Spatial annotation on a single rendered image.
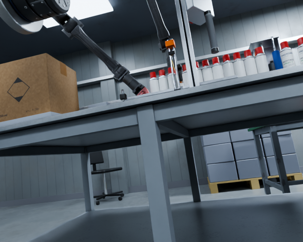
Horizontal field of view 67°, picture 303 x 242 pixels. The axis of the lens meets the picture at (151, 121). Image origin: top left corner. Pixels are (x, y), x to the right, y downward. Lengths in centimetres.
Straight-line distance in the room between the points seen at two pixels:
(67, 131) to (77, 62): 454
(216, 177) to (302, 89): 278
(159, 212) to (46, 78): 69
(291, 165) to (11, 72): 338
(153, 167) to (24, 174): 507
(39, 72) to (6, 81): 16
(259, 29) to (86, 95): 366
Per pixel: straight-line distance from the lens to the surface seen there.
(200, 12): 126
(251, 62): 125
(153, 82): 125
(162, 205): 79
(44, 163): 544
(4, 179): 608
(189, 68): 109
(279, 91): 81
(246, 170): 353
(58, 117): 92
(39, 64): 110
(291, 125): 242
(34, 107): 106
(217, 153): 347
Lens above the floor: 63
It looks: 9 degrees up
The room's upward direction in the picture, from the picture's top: 8 degrees counter-clockwise
